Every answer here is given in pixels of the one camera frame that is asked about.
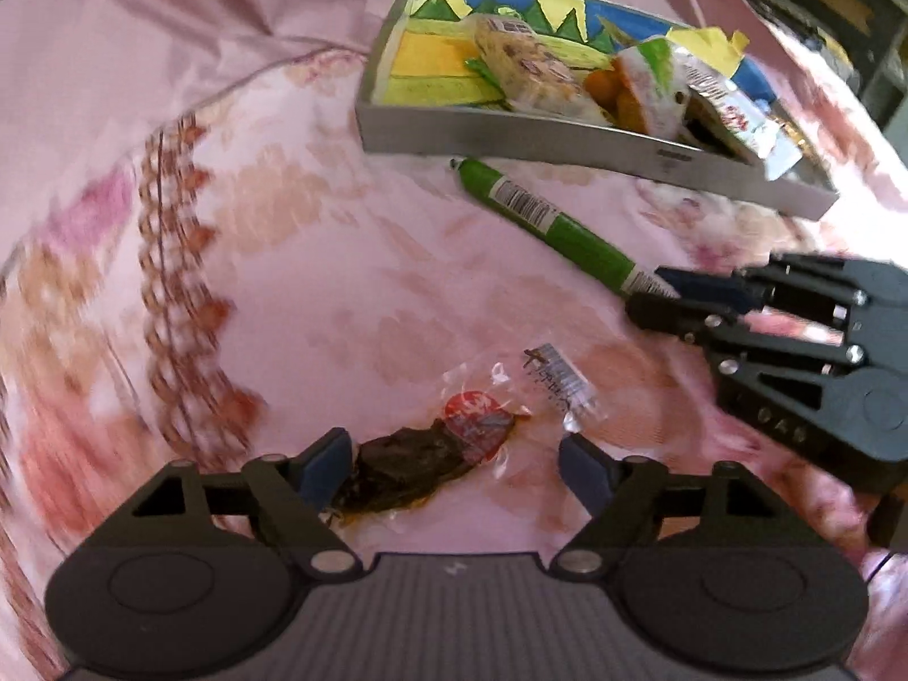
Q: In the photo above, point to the white green snack pouch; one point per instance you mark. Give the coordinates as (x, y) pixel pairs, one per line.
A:
(730, 117)

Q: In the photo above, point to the green sausage stick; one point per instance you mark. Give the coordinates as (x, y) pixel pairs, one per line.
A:
(558, 230)

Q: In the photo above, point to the dried meat clear packet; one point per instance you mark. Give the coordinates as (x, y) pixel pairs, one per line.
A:
(484, 404)

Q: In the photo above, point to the floral bed cover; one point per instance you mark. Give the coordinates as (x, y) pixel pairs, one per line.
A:
(237, 282)

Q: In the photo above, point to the pink satin sheet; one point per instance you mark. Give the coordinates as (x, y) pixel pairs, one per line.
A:
(85, 80)

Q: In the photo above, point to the orange tangerine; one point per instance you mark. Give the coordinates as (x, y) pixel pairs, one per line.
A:
(603, 85)

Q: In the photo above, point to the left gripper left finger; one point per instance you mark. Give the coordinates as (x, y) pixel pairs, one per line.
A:
(291, 495)

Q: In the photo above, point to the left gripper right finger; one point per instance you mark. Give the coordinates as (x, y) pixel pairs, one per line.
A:
(621, 498)

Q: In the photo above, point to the orange jelly packet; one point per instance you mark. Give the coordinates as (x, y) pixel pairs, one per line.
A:
(629, 113)

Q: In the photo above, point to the grey tray with dinosaur drawing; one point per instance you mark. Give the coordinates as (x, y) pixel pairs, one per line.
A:
(426, 91)

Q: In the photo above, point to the orange green white packet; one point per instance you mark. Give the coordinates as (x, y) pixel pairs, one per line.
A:
(656, 72)

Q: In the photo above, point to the mixed nuts clear bag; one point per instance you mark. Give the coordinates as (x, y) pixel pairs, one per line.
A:
(532, 78)

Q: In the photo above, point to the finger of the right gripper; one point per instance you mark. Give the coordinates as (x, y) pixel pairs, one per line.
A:
(722, 333)
(731, 287)

